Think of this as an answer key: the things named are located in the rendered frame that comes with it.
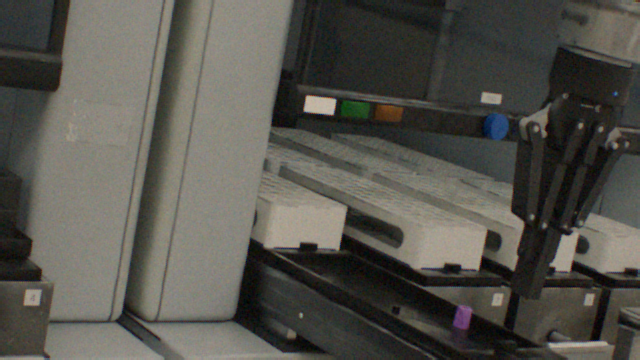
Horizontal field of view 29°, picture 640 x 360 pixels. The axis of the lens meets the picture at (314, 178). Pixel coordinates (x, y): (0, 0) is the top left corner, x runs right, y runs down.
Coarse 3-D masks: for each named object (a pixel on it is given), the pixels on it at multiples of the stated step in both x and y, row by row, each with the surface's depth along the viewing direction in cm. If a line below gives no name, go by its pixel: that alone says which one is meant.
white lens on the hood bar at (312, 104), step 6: (306, 96) 126; (312, 96) 126; (306, 102) 126; (312, 102) 126; (318, 102) 126; (324, 102) 127; (330, 102) 127; (306, 108) 126; (312, 108) 126; (318, 108) 127; (324, 108) 127; (330, 108) 127; (330, 114) 128
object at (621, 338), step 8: (624, 312) 134; (632, 312) 133; (624, 320) 134; (632, 320) 133; (624, 328) 134; (632, 328) 133; (624, 336) 134; (632, 336) 133; (616, 344) 135; (624, 344) 134; (632, 344) 133; (616, 352) 135; (624, 352) 134; (632, 352) 133
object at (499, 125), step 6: (492, 114) 140; (498, 114) 140; (486, 120) 140; (492, 120) 140; (498, 120) 140; (504, 120) 140; (486, 126) 140; (492, 126) 140; (498, 126) 140; (504, 126) 141; (486, 132) 140; (492, 132) 140; (498, 132) 140; (504, 132) 141; (492, 138) 140; (498, 138) 141
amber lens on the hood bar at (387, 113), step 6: (378, 108) 131; (384, 108) 131; (390, 108) 132; (396, 108) 132; (402, 108) 133; (378, 114) 131; (384, 114) 132; (390, 114) 132; (396, 114) 133; (384, 120) 132; (390, 120) 132; (396, 120) 133
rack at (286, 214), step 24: (264, 192) 137; (288, 192) 140; (312, 192) 143; (264, 216) 133; (288, 216) 133; (312, 216) 135; (336, 216) 136; (264, 240) 133; (288, 240) 134; (312, 240) 135; (336, 240) 137
